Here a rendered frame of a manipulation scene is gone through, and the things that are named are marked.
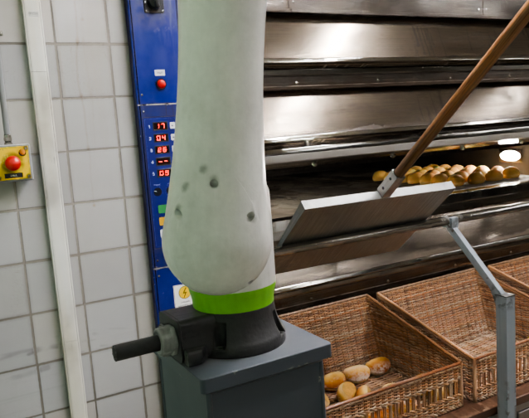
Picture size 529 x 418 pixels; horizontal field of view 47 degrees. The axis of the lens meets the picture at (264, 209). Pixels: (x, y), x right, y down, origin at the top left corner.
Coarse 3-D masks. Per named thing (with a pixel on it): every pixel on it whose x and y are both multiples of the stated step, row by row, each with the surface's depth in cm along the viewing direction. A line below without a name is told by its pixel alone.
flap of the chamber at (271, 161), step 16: (400, 144) 216; (432, 144) 223; (448, 144) 227; (464, 144) 235; (480, 144) 249; (496, 144) 264; (272, 160) 191; (288, 160) 194; (304, 160) 197; (320, 160) 206; (336, 160) 217; (352, 160) 229
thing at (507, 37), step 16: (528, 0) 123; (528, 16) 125; (512, 32) 128; (496, 48) 132; (480, 64) 136; (464, 80) 140; (480, 80) 138; (464, 96) 142; (448, 112) 146; (432, 128) 151; (416, 144) 156; (400, 176) 164
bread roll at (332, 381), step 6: (336, 372) 209; (324, 378) 207; (330, 378) 207; (336, 378) 207; (342, 378) 208; (324, 384) 206; (330, 384) 206; (336, 384) 206; (330, 390) 207; (336, 390) 207
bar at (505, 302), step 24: (456, 216) 200; (480, 216) 206; (312, 240) 176; (336, 240) 178; (360, 240) 182; (456, 240) 199; (480, 264) 192; (504, 312) 184; (504, 336) 185; (504, 360) 186; (504, 384) 187; (504, 408) 188
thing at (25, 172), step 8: (8, 144) 162; (16, 144) 162; (24, 144) 163; (0, 152) 160; (8, 152) 161; (16, 152) 162; (0, 160) 160; (24, 160) 163; (0, 168) 160; (24, 168) 163; (0, 176) 161; (8, 176) 162; (16, 176) 162; (24, 176) 163; (32, 176) 165
